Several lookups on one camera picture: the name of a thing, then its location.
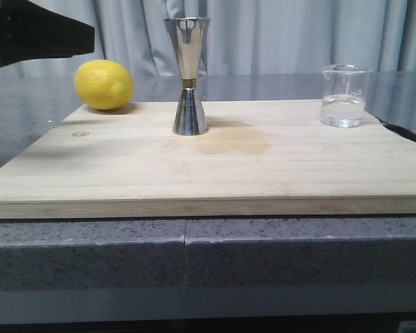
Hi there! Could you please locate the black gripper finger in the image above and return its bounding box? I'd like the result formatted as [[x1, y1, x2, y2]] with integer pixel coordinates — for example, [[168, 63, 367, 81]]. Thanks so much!
[[0, 1, 95, 67]]

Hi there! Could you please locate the silver double jigger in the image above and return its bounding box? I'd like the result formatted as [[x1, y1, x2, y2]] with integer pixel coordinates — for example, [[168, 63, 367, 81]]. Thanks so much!
[[164, 17, 210, 136]]

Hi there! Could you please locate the clear glass beaker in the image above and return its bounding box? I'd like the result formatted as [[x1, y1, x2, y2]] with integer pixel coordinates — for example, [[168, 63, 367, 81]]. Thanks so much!
[[320, 64, 372, 128]]

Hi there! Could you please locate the yellow lemon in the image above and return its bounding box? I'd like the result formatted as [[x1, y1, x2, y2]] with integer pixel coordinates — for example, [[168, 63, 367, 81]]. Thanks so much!
[[74, 60, 135, 110]]

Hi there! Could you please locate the grey curtain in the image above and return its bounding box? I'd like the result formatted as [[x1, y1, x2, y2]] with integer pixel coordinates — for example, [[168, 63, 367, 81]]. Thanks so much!
[[0, 1, 416, 78]]

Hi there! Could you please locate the light wooden cutting board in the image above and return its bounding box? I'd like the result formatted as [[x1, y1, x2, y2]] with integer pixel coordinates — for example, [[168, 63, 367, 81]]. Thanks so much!
[[0, 100, 416, 219]]

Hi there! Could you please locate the white label sticker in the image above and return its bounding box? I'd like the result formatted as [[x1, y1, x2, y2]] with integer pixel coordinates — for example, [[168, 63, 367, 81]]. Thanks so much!
[[397, 321, 416, 333]]

